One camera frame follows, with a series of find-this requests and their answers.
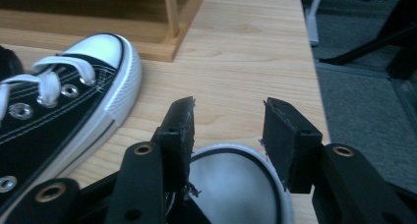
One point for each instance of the black canvas sneaker white laces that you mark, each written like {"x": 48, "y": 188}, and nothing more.
{"x": 49, "y": 132}
{"x": 229, "y": 184}

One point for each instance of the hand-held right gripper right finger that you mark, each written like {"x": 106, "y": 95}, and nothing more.
{"x": 290, "y": 145}

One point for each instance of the white stand leg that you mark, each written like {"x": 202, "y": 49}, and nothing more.
{"x": 313, "y": 24}

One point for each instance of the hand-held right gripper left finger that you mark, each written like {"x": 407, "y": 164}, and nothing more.
{"x": 175, "y": 142}

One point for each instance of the black metal stand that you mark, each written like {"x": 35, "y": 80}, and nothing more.
{"x": 370, "y": 47}

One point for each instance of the wooden shoe rack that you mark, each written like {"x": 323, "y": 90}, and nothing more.
{"x": 98, "y": 30}

